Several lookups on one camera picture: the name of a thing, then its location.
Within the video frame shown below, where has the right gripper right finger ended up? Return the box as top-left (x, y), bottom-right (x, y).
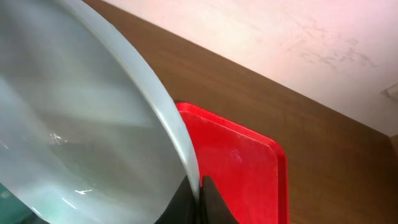
top-left (200, 175), bottom-right (239, 224)

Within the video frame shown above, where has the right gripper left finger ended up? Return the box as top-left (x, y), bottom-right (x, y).
top-left (155, 176), bottom-right (196, 224)

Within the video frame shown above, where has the white plate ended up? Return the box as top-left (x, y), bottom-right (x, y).
top-left (1, 0), bottom-right (200, 223)

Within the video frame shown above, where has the red plastic tray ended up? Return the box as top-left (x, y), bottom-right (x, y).
top-left (176, 102), bottom-right (290, 224)

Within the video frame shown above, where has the dark green water tray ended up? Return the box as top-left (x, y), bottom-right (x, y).
top-left (0, 185), bottom-right (33, 224)

